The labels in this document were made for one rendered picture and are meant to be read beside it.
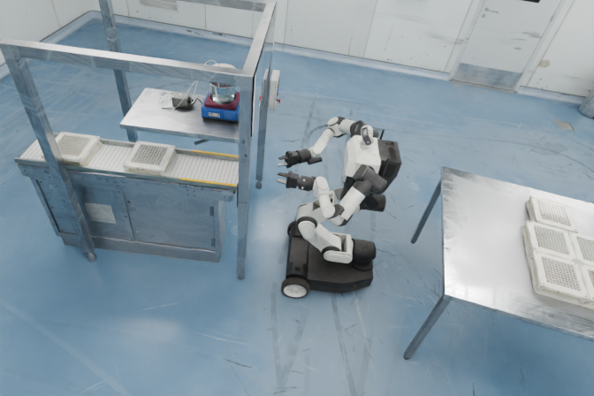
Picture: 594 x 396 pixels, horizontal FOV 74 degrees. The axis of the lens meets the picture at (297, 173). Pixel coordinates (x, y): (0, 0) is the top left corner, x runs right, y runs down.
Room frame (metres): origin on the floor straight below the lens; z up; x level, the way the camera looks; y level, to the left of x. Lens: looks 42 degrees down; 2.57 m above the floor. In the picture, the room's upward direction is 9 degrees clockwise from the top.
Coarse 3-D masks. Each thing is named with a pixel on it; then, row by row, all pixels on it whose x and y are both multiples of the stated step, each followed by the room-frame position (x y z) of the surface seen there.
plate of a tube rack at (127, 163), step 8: (136, 144) 1.89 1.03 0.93; (152, 144) 1.91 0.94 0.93; (160, 144) 1.92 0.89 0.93; (144, 152) 1.83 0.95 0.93; (168, 152) 1.86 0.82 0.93; (128, 160) 1.73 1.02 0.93; (152, 160) 1.77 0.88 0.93; (168, 160) 1.79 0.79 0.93; (136, 168) 1.69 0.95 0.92; (144, 168) 1.69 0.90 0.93; (152, 168) 1.70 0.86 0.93; (160, 168) 1.71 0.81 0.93
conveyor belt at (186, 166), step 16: (32, 144) 1.83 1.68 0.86; (96, 160) 1.77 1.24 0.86; (112, 160) 1.79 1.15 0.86; (176, 160) 1.88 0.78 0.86; (192, 160) 1.90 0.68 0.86; (208, 160) 1.92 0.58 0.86; (224, 160) 1.95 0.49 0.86; (176, 176) 1.73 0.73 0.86; (192, 176) 1.75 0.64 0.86; (208, 176) 1.78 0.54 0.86; (224, 176) 1.80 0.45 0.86
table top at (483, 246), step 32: (448, 192) 2.01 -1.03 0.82; (480, 192) 2.06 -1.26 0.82; (512, 192) 2.11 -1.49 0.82; (544, 192) 2.16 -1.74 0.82; (448, 224) 1.71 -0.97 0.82; (480, 224) 1.75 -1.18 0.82; (512, 224) 1.80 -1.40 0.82; (576, 224) 1.89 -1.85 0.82; (448, 256) 1.46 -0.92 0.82; (480, 256) 1.49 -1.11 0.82; (512, 256) 1.53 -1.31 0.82; (448, 288) 1.24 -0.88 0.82; (480, 288) 1.27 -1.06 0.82; (512, 288) 1.30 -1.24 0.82; (544, 320) 1.14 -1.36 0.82; (576, 320) 1.17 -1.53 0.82
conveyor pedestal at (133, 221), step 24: (48, 192) 1.70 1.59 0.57; (96, 192) 1.71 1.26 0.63; (120, 192) 1.71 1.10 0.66; (144, 192) 1.71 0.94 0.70; (48, 216) 1.68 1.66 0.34; (96, 216) 1.70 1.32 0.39; (120, 216) 1.71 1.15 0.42; (144, 216) 1.72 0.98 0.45; (168, 216) 1.72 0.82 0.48; (192, 216) 1.73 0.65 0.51; (216, 216) 1.73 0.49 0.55; (72, 240) 1.70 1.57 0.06; (96, 240) 1.71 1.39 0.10; (120, 240) 1.70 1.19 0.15; (144, 240) 1.72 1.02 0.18; (168, 240) 1.72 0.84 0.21; (192, 240) 1.73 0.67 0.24; (216, 240) 1.73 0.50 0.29
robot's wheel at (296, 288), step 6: (282, 282) 1.58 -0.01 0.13; (288, 282) 1.55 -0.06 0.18; (294, 282) 1.55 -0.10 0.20; (300, 282) 1.55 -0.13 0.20; (306, 282) 1.58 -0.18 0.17; (282, 288) 1.54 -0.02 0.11; (288, 288) 1.56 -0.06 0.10; (294, 288) 1.56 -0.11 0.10; (300, 288) 1.56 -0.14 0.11; (306, 288) 1.54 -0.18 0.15; (288, 294) 1.54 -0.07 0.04; (294, 294) 1.55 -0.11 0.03; (300, 294) 1.55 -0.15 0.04; (306, 294) 1.54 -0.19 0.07
